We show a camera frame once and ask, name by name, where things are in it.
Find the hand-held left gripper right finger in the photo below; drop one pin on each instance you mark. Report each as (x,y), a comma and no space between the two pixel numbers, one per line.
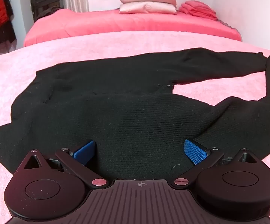
(195,152)

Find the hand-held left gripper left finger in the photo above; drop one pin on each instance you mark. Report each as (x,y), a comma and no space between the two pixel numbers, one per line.
(84,152)

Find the black knit pants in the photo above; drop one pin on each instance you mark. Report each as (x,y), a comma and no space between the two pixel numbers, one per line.
(130,116)

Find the pink fleece blanket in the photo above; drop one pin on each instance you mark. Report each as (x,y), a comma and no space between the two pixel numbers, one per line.
(116,44)

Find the coral red bed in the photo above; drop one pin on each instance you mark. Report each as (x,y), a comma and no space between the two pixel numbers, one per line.
(135,22)

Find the folded red cloth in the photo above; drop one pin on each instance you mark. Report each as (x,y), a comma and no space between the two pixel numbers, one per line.
(199,9)

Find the dark wooden door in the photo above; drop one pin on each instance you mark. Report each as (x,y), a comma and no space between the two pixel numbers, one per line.
(46,2)

